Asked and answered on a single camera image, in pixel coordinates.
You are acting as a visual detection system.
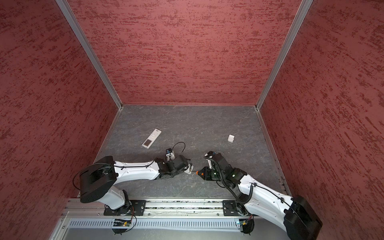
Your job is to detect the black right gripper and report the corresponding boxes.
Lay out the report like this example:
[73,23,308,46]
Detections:
[198,166,226,181]

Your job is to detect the white remote with batteries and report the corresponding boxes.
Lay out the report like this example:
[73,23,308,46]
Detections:
[184,164,194,175]

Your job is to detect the orange black screwdriver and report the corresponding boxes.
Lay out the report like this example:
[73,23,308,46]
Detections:
[196,170,206,180]

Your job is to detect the white remote with screen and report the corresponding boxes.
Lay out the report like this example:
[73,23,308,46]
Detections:
[142,129,162,149]

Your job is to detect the white battery cover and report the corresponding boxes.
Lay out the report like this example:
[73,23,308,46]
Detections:
[228,135,235,143]

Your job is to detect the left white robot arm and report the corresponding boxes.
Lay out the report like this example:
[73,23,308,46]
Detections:
[78,155,193,210]

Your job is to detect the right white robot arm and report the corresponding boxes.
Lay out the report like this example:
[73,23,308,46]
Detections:
[198,151,323,240]

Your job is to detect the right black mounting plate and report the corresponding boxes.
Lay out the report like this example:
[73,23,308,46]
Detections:
[222,200,249,217]

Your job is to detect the black mounting plate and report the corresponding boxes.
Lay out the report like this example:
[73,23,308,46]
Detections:
[104,200,147,217]
[222,200,249,217]

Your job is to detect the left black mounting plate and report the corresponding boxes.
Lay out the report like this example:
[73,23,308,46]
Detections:
[104,200,147,217]

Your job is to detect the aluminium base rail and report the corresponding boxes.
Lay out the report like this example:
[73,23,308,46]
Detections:
[61,198,243,219]

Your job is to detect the perforated cable duct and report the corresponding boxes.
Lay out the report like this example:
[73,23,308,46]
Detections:
[68,218,240,232]

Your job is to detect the aluminium corner post left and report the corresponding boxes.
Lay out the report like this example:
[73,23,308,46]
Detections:
[56,0,123,111]

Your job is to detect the aluminium corner post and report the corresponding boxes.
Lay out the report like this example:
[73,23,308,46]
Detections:
[256,0,313,111]
[56,0,123,111]

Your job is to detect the aluminium corner post right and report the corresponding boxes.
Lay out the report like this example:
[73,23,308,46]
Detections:
[256,0,313,111]

